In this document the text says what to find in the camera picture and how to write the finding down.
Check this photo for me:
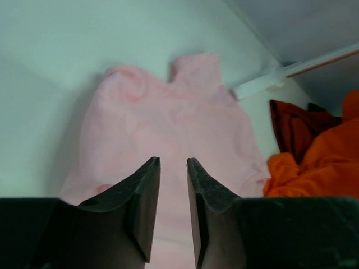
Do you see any orange t shirt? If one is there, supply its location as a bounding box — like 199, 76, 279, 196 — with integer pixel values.
263, 90, 358, 198

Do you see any dark red t shirt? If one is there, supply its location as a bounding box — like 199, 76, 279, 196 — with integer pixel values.
269, 100, 342, 164

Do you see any pink t shirt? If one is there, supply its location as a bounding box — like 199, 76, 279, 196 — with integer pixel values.
60, 53, 270, 268

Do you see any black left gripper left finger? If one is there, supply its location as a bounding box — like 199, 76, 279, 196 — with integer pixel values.
1, 157, 160, 268

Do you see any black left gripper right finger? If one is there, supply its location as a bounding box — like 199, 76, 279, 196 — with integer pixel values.
187, 158, 358, 268

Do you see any white metal clothes rack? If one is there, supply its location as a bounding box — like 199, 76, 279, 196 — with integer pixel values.
232, 42, 358, 100

